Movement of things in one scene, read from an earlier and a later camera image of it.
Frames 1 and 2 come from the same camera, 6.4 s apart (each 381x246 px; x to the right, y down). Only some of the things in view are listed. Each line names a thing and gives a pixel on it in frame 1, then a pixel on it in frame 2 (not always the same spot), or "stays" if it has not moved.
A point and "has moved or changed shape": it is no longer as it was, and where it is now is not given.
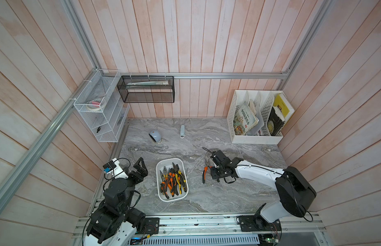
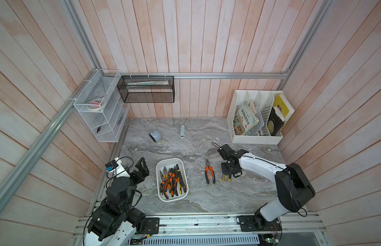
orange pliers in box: [169, 183] stays
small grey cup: [155, 135] stays
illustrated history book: [245, 120] stays
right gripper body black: [217, 172] to [225, 168]
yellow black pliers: [180, 179] has moved or changed shape
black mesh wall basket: [146, 89] stays
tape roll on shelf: [93, 105] stays
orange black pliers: [205, 169] has moved or changed shape
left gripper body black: [134, 179] stays
